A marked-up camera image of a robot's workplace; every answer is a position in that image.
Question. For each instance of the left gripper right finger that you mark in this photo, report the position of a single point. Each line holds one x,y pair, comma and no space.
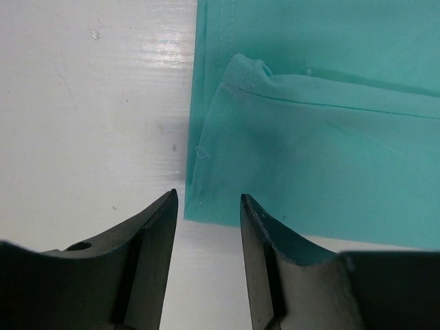
293,283

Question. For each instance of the teal green t-shirt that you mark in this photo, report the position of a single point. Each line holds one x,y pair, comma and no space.
326,112

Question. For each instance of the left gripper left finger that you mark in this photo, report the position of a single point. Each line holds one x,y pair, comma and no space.
114,280

